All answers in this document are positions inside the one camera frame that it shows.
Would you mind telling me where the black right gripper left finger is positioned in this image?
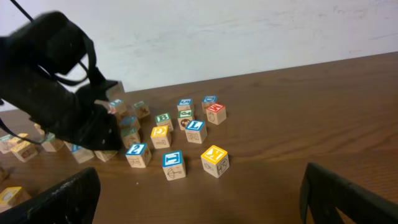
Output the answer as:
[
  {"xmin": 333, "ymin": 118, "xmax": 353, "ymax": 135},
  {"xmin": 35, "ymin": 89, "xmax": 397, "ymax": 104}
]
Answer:
[{"xmin": 1, "ymin": 167, "xmax": 101, "ymax": 224}]

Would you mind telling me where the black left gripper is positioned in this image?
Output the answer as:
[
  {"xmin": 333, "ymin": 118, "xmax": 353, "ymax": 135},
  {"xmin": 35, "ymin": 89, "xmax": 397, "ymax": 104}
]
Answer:
[{"xmin": 1, "ymin": 11, "xmax": 123, "ymax": 151}]

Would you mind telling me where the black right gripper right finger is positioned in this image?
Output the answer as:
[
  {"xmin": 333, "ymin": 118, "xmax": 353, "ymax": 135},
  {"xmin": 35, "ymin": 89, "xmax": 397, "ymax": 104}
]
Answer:
[{"xmin": 299, "ymin": 162, "xmax": 397, "ymax": 223}]

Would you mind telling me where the blue l block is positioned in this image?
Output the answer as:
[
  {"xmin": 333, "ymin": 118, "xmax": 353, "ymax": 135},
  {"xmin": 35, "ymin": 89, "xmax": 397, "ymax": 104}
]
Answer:
[
  {"xmin": 185, "ymin": 120, "xmax": 207, "ymax": 144},
  {"xmin": 108, "ymin": 99, "xmax": 127, "ymax": 114}
]

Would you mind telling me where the yellow C block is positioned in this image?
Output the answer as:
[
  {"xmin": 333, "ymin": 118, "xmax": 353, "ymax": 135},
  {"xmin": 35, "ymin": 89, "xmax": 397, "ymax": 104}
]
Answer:
[{"xmin": 0, "ymin": 187, "xmax": 31, "ymax": 213}]

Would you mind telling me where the blue H block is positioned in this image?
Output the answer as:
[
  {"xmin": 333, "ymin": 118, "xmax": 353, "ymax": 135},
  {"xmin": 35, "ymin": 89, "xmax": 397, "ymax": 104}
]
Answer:
[{"xmin": 70, "ymin": 144, "xmax": 95, "ymax": 164}]

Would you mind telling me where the red I block front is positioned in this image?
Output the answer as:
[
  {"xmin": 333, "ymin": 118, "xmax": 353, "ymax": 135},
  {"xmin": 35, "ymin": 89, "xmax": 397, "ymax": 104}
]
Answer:
[{"xmin": 94, "ymin": 151, "xmax": 118, "ymax": 162}]

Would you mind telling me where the red i block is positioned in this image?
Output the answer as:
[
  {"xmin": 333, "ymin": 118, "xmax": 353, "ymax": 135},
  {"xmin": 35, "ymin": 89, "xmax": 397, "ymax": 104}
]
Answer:
[
  {"xmin": 94, "ymin": 151, "xmax": 118, "ymax": 162},
  {"xmin": 108, "ymin": 106, "xmax": 121, "ymax": 121}
]

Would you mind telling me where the yellow block back right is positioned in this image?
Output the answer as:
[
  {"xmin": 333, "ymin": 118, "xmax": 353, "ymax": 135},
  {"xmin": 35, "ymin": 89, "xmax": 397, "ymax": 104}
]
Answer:
[{"xmin": 34, "ymin": 123, "xmax": 45, "ymax": 135}]

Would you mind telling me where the green Z block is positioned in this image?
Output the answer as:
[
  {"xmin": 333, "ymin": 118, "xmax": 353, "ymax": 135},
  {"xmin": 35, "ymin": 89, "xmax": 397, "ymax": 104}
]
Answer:
[{"xmin": 41, "ymin": 133, "xmax": 64, "ymax": 152}]

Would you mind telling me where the yellow S block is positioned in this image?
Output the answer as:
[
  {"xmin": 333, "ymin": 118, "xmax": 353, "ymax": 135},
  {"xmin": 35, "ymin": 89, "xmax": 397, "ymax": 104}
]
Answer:
[{"xmin": 11, "ymin": 141, "xmax": 38, "ymax": 162}]

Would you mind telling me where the red I block back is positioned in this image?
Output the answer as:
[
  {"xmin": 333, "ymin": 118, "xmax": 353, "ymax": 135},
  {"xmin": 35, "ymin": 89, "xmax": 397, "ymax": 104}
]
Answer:
[{"xmin": 108, "ymin": 106, "xmax": 121, "ymax": 121}]

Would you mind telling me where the blue L block back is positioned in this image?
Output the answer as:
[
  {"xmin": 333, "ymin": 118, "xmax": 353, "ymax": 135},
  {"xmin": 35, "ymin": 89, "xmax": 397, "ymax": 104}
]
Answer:
[{"xmin": 108, "ymin": 99, "xmax": 127, "ymax": 114}]

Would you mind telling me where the yellow block back left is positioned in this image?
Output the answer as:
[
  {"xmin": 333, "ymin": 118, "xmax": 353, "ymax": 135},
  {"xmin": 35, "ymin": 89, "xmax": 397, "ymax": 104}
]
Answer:
[{"xmin": 7, "ymin": 133, "xmax": 28, "ymax": 144}]

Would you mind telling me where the blue 2 block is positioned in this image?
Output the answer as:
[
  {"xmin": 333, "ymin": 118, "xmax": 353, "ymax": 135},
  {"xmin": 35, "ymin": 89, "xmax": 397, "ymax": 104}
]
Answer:
[{"xmin": 125, "ymin": 143, "xmax": 152, "ymax": 168}]

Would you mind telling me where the green L block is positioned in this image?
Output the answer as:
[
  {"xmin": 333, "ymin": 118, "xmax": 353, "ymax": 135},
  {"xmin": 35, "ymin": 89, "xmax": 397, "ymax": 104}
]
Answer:
[{"xmin": 0, "ymin": 134, "xmax": 14, "ymax": 154}]

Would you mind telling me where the blue D block centre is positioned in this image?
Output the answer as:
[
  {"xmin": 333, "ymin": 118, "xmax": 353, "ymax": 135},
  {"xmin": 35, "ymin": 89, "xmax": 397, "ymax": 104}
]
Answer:
[{"xmin": 119, "ymin": 116, "xmax": 141, "ymax": 130}]

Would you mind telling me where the blue d block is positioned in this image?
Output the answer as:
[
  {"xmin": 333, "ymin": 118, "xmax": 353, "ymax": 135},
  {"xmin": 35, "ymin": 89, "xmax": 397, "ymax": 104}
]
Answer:
[
  {"xmin": 201, "ymin": 95, "xmax": 218, "ymax": 113},
  {"xmin": 119, "ymin": 116, "xmax": 141, "ymax": 130}
]

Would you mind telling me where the green 4 block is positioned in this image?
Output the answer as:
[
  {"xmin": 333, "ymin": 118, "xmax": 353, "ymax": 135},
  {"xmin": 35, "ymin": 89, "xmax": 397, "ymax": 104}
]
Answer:
[{"xmin": 133, "ymin": 101, "xmax": 150, "ymax": 119}]

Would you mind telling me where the blue T block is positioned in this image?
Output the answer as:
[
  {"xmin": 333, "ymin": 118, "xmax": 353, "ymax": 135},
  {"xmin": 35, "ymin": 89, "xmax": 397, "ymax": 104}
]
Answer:
[{"xmin": 162, "ymin": 151, "xmax": 186, "ymax": 181}]

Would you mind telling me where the yellow G block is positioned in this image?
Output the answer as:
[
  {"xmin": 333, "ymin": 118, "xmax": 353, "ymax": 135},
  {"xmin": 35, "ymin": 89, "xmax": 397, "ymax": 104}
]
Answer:
[{"xmin": 150, "ymin": 125, "xmax": 172, "ymax": 149}]

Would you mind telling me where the yellow K block right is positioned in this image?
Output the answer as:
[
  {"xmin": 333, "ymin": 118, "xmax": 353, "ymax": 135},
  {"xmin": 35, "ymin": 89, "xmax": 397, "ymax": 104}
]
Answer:
[{"xmin": 201, "ymin": 145, "xmax": 229, "ymax": 178}]

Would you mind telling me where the green B block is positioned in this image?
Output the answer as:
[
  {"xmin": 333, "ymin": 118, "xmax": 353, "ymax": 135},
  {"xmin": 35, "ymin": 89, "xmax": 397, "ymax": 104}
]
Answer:
[{"xmin": 155, "ymin": 113, "xmax": 174, "ymax": 131}]

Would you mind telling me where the red M block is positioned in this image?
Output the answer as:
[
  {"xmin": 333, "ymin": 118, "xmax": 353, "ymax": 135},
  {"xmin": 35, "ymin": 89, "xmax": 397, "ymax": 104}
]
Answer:
[{"xmin": 206, "ymin": 103, "xmax": 226, "ymax": 125}]

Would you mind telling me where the green J block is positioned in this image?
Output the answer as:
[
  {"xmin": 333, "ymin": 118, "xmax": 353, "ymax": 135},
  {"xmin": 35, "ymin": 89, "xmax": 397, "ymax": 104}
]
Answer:
[{"xmin": 178, "ymin": 110, "xmax": 194, "ymax": 131}]

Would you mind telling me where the blue 5 block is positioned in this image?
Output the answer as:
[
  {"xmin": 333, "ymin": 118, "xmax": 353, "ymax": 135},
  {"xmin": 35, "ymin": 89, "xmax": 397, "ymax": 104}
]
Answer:
[{"xmin": 177, "ymin": 98, "xmax": 194, "ymax": 111}]

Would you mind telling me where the blue D block right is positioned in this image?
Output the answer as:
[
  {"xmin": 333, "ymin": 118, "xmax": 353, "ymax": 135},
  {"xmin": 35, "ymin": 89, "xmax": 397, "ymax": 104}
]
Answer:
[{"xmin": 201, "ymin": 95, "xmax": 218, "ymax": 113}]

